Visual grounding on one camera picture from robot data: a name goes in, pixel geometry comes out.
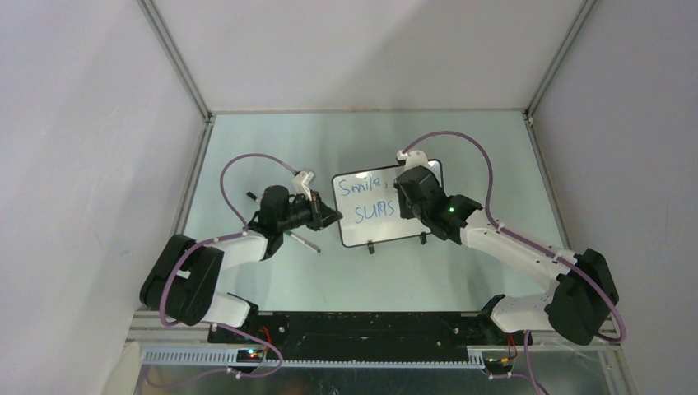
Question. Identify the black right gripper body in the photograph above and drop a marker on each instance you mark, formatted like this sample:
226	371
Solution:
408	210

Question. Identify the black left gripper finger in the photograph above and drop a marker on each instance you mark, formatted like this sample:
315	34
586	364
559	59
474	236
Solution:
322	197
326	216

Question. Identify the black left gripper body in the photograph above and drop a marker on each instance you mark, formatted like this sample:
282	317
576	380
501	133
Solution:
299	215

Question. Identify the small black framed whiteboard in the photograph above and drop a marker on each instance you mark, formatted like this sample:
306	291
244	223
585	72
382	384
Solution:
369	204

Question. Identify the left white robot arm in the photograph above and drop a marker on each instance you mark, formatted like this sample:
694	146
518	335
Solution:
182	284

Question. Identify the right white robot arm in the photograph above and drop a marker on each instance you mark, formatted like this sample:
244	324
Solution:
579	292

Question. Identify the green capped whiteboard marker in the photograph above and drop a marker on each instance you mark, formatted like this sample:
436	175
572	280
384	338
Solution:
304	241

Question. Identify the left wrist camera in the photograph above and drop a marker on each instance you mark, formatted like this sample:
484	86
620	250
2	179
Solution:
302	181

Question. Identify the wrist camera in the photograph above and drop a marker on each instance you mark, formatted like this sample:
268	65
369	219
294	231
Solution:
302	181
412	159

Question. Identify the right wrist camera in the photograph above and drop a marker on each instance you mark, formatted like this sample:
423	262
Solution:
412	159

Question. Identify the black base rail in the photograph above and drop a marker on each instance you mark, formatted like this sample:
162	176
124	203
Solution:
392	337

